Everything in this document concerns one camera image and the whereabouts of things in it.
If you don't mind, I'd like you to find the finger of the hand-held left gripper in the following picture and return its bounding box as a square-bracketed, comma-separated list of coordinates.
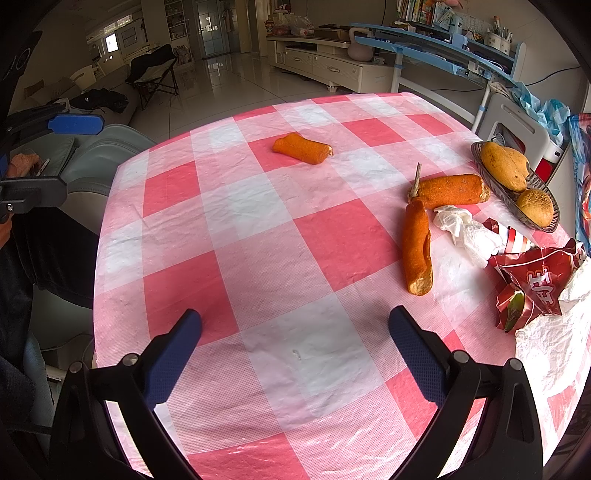
[0, 175, 69, 215]
[0, 102, 106, 153]

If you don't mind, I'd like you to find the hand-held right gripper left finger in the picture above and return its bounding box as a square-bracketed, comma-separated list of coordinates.
[48, 308, 204, 480]

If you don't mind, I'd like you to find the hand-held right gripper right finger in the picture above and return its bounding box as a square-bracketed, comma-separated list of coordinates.
[388, 305, 544, 480]

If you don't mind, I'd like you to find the long orange peel strip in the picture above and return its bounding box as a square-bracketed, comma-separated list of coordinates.
[403, 199, 435, 296]

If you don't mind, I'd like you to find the paper wrapper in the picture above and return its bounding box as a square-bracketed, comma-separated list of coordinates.
[515, 258, 591, 444]

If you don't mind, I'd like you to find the white tissue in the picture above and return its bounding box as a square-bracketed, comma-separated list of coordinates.
[433, 204, 506, 268]

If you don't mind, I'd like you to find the red snack bag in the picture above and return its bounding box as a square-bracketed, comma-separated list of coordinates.
[488, 237, 588, 334]

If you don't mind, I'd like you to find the red white patterned wrapper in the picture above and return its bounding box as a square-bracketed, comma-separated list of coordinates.
[480, 218, 532, 257]

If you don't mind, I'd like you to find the orange bread roll with stem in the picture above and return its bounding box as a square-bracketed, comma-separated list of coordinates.
[407, 162, 491, 209]

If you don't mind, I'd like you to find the small orange bread piece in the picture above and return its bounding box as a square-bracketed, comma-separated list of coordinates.
[272, 132, 334, 166]

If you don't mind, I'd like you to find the person's left hand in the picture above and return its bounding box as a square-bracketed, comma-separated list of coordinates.
[9, 154, 49, 178]

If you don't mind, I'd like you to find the black clothes pile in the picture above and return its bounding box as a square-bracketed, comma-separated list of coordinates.
[69, 89, 127, 114]

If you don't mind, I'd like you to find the person's dark clothing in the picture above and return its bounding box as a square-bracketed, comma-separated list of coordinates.
[0, 215, 99, 467]

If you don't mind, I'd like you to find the pink white checkered tablecloth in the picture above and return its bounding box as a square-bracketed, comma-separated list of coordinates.
[92, 92, 591, 480]

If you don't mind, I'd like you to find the person's left leg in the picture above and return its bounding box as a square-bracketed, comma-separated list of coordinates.
[21, 330, 51, 432]

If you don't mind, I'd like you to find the white display shelf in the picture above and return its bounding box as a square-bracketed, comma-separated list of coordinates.
[164, 0, 190, 51]

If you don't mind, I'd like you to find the glass door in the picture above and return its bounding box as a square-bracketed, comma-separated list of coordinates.
[194, 0, 232, 58]

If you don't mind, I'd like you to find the round yellow bun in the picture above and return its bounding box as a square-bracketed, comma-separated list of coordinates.
[516, 188, 555, 228]

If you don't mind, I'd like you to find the large yellow bread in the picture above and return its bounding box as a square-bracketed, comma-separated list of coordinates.
[480, 141, 531, 192]

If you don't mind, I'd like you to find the glass fruit tray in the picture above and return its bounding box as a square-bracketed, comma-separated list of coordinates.
[470, 141, 561, 233]

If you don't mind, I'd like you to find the clear plastic bag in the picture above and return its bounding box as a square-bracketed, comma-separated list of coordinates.
[272, 14, 315, 38]

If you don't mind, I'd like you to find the cream TV stand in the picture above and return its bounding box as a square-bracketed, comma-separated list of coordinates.
[267, 34, 393, 93]

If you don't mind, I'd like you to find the colourful printed bag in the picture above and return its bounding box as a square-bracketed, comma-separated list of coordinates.
[569, 113, 591, 241]

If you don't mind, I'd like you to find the white plastic chair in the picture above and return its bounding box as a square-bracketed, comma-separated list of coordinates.
[471, 92, 571, 185]

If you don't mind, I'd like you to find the light blue crumpled cloth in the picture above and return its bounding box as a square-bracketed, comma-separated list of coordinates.
[510, 82, 575, 144]

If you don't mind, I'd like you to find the pink kettlebell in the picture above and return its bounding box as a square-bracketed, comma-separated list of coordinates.
[346, 27, 376, 63]

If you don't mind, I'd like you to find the blue study desk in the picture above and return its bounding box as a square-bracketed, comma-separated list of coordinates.
[349, 18, 527, 121]

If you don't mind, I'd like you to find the white pen holder cup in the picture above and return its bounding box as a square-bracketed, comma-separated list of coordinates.
[482, 28, 512, 55]

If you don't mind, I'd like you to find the row of books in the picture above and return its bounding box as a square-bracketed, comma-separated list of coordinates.
[397, 0, 437, 24]

